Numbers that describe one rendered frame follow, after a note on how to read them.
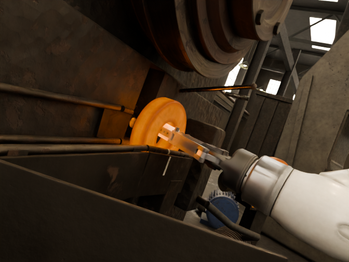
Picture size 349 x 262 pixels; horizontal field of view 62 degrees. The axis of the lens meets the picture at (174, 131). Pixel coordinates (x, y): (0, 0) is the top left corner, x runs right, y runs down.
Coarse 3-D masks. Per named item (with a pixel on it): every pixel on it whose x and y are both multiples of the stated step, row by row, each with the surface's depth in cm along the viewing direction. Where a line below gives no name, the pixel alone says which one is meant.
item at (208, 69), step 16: (160, 0) 46; (176, 0) 44; (160, 16) 49; (176, 16) 45; (160, 32) 52; (176, 32) 48; (192, 32) 51; (176, 48) 54; (192, 48) 52; (192, 64) 54; (208, 64) 60; (224, 64) 66
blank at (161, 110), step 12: (144, 108) 54; (156, 108) 54; (168, 108) 56; (180, 108) 60; (144, 120) 53; (156, 120) 54; (168, 120) 57; (180, 120) 61; (132, 132) 53; (144, 132) 52; (156, 132) 55; (132, 144) 54; (144, 144) 53; (156, 144) 62; (168, 144) 62
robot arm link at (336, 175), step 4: (324, 172) 57; (328, 172) 56; (332, 172) 56; (336, 172) 55; (340, 172) 55; (344, 172) 55; (348, 172) 54; (324, 176) 55; (328, 176) 54; (332, 176) 54; (336, 176) 54; (340, 176) 54; (344, 176) 54; (348, 176) 53; (336, 180) 53; (340, 180) 53; (344, 180) 53; (348, 180) 53; (344, 184) 52; (348, 184) 52
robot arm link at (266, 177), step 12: (264, 156) 49; (252, 168) 47; (264, 168) 46; (276, 168) 46; (288, 168) 46; (252, 180) 46; (264, 180) 45; (276, 180) 45; (252, 192) 46; (264, 192) 45; (276, 192) 44; (252, 204) 48; (264, 204) 46
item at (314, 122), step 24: (336, 48) 298; (312, 72) 308; (336, 72) 293; (312, 96) 302; (336, 96) 288; (288, 120) 313; (312, 120) 297; (336, 120) 283; (288, 144) 307; (312, 144) 292; (336, 144) 280; (312, 168) 287; (336, 168) 298; (288, 240) 286
